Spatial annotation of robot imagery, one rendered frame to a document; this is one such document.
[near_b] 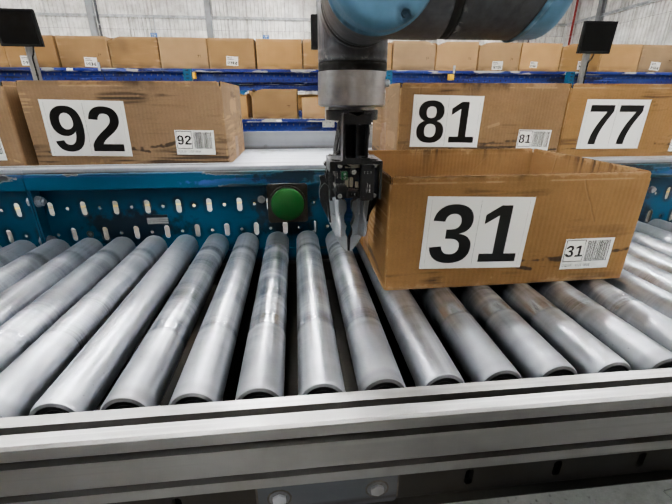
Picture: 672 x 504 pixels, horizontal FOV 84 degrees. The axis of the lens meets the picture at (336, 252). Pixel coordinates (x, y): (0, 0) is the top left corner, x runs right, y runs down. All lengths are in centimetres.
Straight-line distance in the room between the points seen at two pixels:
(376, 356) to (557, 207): 35
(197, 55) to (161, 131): 465
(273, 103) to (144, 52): 166
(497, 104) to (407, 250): 51
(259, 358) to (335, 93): 33
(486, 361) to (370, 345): 13
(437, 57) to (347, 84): 524
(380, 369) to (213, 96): 65
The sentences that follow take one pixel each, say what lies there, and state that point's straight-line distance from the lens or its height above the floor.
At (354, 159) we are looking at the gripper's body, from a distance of 50.
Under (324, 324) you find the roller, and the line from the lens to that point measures 49.
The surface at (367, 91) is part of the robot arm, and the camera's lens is 51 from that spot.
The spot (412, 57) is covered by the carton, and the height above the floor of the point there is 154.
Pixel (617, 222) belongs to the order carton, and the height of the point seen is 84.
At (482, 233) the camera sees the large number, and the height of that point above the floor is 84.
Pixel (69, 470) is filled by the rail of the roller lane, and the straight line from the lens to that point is 45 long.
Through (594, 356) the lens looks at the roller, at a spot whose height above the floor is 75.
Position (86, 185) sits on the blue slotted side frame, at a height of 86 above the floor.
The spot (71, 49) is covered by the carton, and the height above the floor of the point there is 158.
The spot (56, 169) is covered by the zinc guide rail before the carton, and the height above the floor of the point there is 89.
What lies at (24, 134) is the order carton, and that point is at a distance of 104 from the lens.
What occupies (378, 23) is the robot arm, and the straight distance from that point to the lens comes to 38.
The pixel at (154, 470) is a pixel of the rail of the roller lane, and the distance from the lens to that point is 42.
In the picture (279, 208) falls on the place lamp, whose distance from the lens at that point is 80.
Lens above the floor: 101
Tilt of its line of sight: 22 degrees down
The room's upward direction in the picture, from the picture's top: straight up
